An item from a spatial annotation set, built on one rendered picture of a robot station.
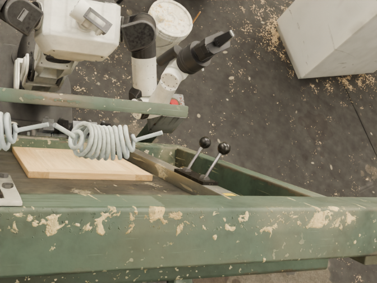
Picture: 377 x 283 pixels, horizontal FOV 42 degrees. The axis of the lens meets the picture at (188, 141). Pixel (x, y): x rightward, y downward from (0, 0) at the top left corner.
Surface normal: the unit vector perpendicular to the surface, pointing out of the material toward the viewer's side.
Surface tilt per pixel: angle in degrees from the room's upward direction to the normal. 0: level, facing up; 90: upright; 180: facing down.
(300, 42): 90
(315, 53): 90
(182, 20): 0
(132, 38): 54
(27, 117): 0
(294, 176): 0
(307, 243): 32
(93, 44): 68
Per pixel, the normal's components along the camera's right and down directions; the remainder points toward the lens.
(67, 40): 0.27, 0.69
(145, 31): 0.07, 0.43
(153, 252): 0.42, 0.13
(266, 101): 0.41, -0.41
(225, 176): -0.90, -0.06
